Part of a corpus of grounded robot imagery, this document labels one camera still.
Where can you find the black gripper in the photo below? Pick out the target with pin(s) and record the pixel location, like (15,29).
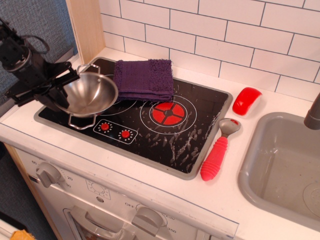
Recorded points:
(39,80)

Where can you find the stainless steel colander bowl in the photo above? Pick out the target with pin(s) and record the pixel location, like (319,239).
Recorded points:
(90,95)

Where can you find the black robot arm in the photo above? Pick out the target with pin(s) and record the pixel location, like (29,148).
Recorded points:
(10,42)

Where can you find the yellow object at corner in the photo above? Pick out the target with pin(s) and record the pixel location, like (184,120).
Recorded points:
(21,235)

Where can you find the light wooden side panel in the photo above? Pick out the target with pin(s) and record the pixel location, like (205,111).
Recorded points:
(85,17)

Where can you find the purple folded towel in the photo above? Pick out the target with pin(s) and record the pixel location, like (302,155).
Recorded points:
(149,80)

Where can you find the grey left oven knob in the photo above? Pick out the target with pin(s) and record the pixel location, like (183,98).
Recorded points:
(47,174)

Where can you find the grey oven knob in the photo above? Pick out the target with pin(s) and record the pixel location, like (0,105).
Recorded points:
(47,174)
(148,220)

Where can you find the white toy oven front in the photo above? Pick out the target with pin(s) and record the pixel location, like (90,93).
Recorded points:
(82,209)

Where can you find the black toy stovetop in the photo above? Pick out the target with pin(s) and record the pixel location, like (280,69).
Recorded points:
(173,137)

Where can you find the grey right oven knob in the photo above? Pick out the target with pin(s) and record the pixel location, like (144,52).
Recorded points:
(148,220)

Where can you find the red and white toy food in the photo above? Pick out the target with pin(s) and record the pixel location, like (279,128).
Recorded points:
(246,100)

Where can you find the grey sink basin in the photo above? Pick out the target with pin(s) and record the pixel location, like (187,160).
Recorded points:
(281,169)

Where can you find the grey faucet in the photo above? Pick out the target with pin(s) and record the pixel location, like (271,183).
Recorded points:
(312,118)

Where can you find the spoon with red handle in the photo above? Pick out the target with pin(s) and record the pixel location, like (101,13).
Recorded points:
(212,164)

